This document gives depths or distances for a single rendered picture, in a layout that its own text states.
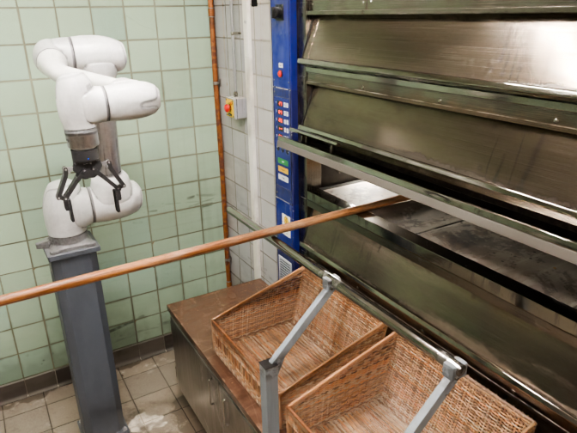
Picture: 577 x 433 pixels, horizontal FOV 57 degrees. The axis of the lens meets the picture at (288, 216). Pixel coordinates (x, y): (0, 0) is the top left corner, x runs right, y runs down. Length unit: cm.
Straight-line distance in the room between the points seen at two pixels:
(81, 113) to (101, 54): 57
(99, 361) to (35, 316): 61
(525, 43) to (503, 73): 8
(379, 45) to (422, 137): 34
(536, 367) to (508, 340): 10
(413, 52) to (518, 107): 40
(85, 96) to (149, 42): 130
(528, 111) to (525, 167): 14
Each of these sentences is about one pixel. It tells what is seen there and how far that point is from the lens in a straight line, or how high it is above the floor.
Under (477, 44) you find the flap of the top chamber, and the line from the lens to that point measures 156.
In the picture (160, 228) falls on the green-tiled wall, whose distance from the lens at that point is 307.
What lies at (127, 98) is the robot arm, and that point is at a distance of 163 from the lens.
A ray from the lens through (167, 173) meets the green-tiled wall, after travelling 298.
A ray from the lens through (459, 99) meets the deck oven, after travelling 159.
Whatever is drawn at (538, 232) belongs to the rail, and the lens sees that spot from 131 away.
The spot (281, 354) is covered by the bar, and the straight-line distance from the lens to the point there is 160.
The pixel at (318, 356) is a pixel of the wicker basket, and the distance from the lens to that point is 224.
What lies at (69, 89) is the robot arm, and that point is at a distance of 161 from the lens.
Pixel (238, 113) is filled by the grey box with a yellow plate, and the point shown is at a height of 144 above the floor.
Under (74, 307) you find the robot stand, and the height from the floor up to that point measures 75.
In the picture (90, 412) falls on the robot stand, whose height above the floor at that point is 19.
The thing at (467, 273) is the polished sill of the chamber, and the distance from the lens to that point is 168.
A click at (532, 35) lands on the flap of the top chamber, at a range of 147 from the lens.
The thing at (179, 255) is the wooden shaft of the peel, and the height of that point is 120.
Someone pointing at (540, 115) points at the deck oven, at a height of 166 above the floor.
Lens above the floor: 191
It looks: 21 degrees down
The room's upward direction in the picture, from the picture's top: 1 degrees counter-clockwise
